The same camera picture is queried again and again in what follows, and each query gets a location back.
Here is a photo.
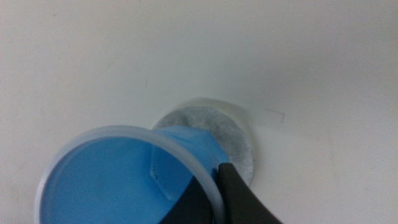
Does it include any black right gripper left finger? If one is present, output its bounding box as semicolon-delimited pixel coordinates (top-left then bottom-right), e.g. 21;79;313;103
158;175;216;224

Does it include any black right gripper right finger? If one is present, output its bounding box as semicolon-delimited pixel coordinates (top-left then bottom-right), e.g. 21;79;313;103
216;162;284;224

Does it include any blue plastic cup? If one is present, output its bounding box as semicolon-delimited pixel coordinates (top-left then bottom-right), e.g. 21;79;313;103
34;124;231;224

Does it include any round grey cup mat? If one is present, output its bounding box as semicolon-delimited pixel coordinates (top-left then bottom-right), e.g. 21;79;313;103
152;98;256;188

